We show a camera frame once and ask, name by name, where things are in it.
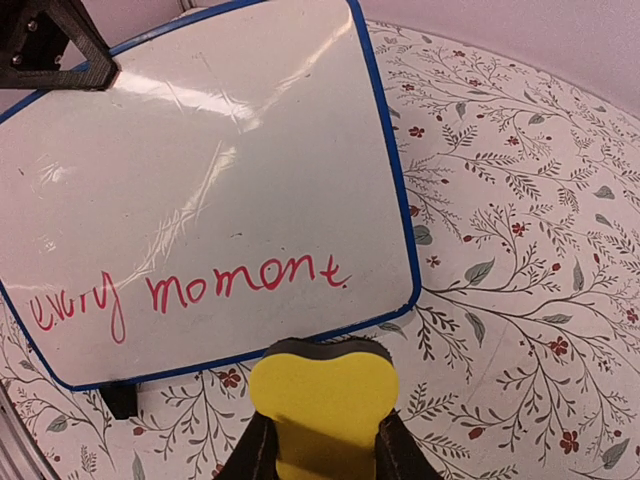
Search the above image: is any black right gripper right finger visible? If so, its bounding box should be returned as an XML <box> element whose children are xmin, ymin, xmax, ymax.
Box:
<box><xmin>375</xmin><ymin>410</ymin><xmax>443</xmax><ymax>480</ymax></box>

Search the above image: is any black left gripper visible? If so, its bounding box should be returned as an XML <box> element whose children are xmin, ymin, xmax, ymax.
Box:
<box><xmin>1</xmin><ymin>0</ymin><xmax>119</xmax><ymax>91</ymax></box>

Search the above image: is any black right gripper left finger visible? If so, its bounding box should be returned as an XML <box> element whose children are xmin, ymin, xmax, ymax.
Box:
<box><xmin>216</xmin><ymin>412</ymin><xmax>278</xmax><ymax>480</ymax></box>

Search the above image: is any yellow whiteboard eraser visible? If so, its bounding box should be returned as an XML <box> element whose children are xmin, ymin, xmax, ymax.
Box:
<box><xmin>249</xmin><ymin>338</ymin><xmax>399</xmax><ymax>479</ymax></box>

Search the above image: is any blue framed whiteboard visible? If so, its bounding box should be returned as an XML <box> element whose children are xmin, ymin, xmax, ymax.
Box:
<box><xmin>1</xmin><ymin>1</ymin><xmax>421</xmax><ymax>390</ymax></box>

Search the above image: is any floral tablecloth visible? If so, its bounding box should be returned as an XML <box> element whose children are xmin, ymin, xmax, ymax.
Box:
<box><xmin>0</xmin><ymin>19</ymin><xmax>640</xmax><ymax>480</ymax></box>

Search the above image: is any aluminium front rail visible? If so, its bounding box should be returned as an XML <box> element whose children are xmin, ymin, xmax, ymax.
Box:
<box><xmin>1</xmin><ymin>385</ymin><xmax>60</xmax><ymax>480</ymax></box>

